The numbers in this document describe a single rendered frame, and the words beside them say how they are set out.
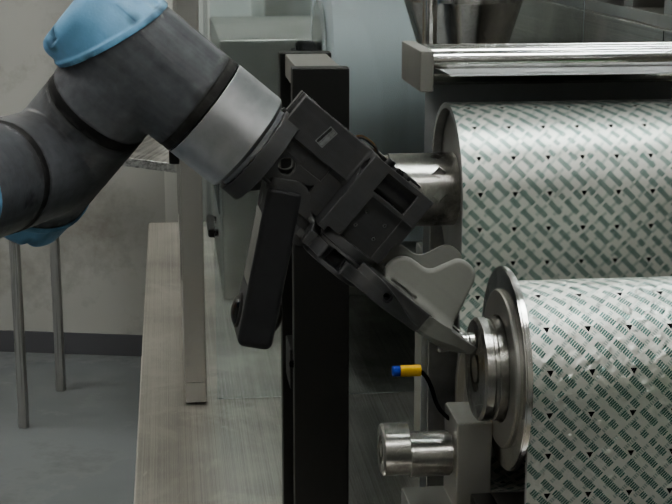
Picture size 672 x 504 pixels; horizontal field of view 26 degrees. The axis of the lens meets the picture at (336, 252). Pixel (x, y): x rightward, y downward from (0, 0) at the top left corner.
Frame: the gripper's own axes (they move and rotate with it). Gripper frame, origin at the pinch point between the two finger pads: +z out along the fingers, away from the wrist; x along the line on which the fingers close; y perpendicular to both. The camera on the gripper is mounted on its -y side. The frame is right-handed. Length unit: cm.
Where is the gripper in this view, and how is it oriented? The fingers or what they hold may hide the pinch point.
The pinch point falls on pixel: (450, 343)
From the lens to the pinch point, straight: 104.9
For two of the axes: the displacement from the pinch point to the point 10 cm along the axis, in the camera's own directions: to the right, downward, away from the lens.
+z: 7.6, 6.1, 2.3
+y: 6.4, -7.6, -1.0
